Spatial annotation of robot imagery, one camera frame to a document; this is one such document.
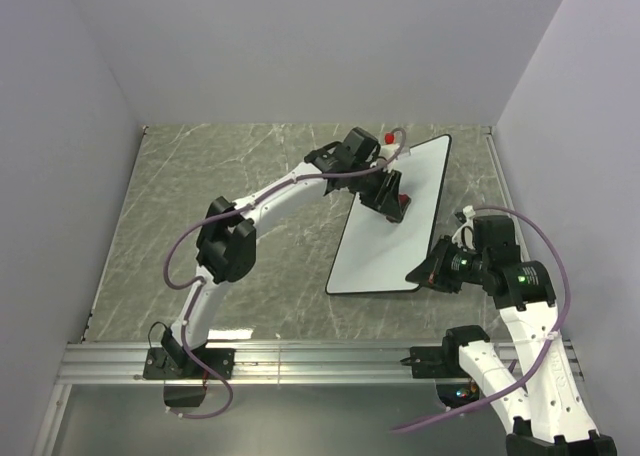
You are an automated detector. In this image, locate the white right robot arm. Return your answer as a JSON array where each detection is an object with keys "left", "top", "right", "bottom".
[{"left": 406, "top": 235, "right": 617, "bottom": 455}]

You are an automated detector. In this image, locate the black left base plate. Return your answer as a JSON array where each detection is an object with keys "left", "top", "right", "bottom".
[{"left": 142, "top": 347, "right": 235, "bottom": 381}]

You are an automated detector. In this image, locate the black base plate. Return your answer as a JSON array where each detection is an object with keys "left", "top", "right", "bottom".
[
  {"left": 401, "top": 346, "right": 467, "bottom": 379},
  {"left": 142, "top": 347, "right": 235, "bottom": 381}
]

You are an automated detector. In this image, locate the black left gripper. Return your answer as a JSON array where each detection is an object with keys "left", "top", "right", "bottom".
[{"left": 348, "top": 164, "right": 402, "bottom": 222}]

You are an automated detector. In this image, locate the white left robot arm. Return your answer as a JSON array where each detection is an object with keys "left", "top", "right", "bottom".
[{"left": 161, "top": 144, "right": 410, "bottom": 378}]

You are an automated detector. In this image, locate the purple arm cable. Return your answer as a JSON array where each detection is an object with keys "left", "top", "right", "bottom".
[
  {"left": 163, "top": 126, "right": 407, "bottom": 419},
  {"left": 390, "top": 204, "right": 572, "bottom": 435}
]

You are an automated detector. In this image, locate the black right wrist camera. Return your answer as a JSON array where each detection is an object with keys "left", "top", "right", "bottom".
[{"left": 473, "top": 215, "right": 521, "bottom": 265}]

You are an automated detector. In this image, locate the aluminium mounting rail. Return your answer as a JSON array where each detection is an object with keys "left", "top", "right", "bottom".
[{"left": 55, "top": 339, "right": 440, "bottom": 386}]

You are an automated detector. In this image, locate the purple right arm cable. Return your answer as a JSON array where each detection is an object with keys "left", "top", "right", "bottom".
[{"left": 390, "top": 204, "right": 572, "bottom": 435}]

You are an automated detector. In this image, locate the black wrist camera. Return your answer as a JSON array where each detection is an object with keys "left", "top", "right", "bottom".
[
  {"left": 473, "top": 215, "right": 521, "bottom": 265},
  {"left": 342, "top": 127, "right": 381, "bottom": 165}
]

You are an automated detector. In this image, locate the white whiteboard black frame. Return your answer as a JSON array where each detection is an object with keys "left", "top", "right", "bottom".
[{"left": 325, "top": 134, "right": 452, "bottom": 296}]

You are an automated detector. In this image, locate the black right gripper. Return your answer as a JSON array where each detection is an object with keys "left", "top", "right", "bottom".
[{"left": 404, "top": 233, "right": 488, "bottom": 292}]

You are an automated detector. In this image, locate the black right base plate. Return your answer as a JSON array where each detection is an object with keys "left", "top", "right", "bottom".
[{"left": 401, "top": 346, "right": 467, "bottom": 379}]

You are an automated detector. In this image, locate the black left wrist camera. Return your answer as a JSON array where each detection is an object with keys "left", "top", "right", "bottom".
[{"left": 342, "top": 127, "right": 381, "bottom": 165}]

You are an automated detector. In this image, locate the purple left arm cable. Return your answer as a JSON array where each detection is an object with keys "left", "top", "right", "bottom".
[{"left": 163, "top": 126, "right": 407, "bottom": 419}]

